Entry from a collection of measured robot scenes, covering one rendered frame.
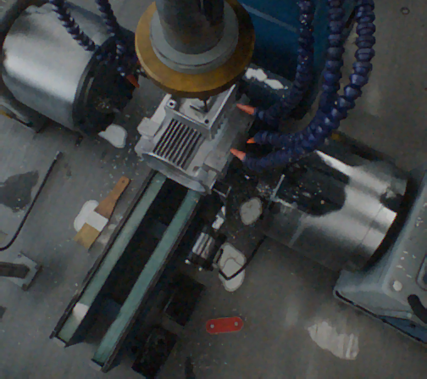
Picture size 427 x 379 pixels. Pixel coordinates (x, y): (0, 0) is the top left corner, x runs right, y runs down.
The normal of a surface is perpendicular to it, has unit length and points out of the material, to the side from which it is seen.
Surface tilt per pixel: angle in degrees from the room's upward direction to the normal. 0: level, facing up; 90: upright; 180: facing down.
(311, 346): 0
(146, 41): 0
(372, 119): 0
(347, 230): 32
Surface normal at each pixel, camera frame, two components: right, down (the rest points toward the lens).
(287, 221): -0.41, 0.52
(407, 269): -0.03, -0.29
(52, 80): -0.30, 0.26
